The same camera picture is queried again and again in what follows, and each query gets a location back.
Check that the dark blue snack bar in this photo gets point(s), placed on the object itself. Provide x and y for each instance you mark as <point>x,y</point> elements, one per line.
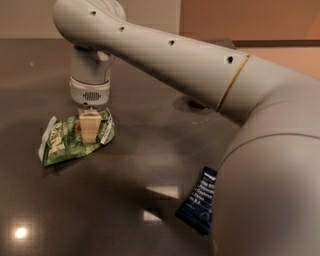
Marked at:
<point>196,211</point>

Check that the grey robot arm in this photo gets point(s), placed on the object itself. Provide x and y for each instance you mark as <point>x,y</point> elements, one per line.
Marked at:
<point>267,193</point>

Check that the red apple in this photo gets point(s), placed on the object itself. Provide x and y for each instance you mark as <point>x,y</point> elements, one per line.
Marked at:
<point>196,104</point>

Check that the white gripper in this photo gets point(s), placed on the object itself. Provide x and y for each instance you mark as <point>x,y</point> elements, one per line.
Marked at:
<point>90,94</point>

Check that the green jalapeno chip bag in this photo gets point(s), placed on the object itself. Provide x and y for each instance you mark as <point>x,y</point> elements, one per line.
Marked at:
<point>62,140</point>

